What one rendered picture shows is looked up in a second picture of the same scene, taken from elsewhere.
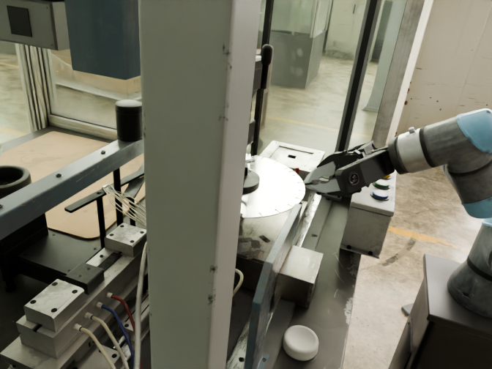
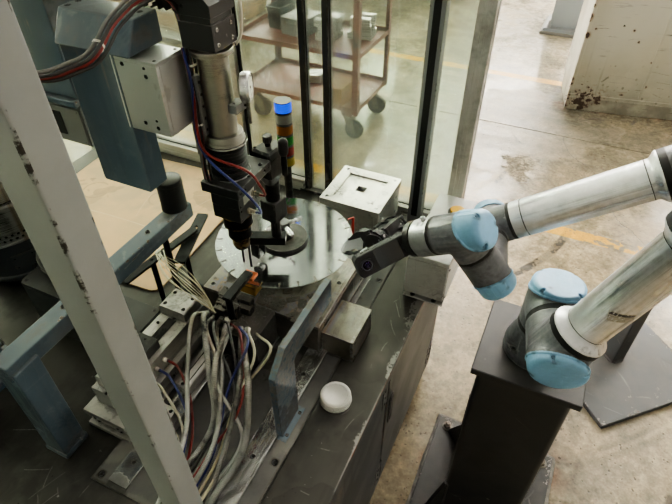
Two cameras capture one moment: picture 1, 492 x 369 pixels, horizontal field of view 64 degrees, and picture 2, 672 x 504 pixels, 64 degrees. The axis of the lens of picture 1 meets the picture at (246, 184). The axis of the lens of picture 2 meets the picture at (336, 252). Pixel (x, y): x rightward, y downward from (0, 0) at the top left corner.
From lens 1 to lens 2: 0.49 m
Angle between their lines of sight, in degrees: 15
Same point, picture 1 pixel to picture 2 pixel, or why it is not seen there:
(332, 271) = (386, 322)
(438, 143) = (437, 239)
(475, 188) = (475, 277)
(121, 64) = (144, 179)
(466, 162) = (461, 257)
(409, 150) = (416, 241)
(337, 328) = (375, 383)
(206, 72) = (119, 383)
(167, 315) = (139, 446)
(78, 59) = (109, 170)
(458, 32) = not seen: outside the picture
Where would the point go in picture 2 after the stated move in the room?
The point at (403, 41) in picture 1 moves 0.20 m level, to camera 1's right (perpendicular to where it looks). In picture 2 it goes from (475, 63) to (561, 68)
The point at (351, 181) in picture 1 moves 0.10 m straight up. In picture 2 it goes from (364, 268) to (366, 228)
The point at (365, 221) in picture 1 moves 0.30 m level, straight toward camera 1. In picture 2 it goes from (424, 271) to (374, 358)
